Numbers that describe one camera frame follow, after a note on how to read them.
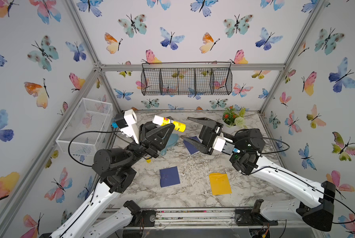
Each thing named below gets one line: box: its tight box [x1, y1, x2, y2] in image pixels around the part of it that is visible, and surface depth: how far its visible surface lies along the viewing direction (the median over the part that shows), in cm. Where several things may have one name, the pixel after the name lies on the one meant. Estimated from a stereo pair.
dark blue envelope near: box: [159, 166, 181, 188], surface depth 90 cm
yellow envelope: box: [209, 172, 233, 196], surface depth 87 cm
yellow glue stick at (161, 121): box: [152, 114, 187, 133], surface depth 41 cm
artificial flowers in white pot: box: [222, 105, 248, 129], surface depth 99 cm
